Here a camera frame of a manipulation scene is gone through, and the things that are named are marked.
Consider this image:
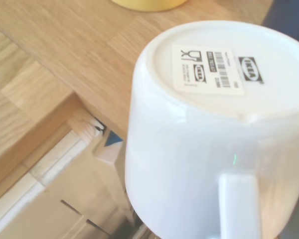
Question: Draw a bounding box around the white IKEA mug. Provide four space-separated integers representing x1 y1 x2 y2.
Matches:
124 20 299 239

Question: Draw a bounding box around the yellow mug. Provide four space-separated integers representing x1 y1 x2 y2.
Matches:
110 0 188 13

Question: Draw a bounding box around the dark navy mug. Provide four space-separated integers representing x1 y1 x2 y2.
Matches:
261 0 299 52

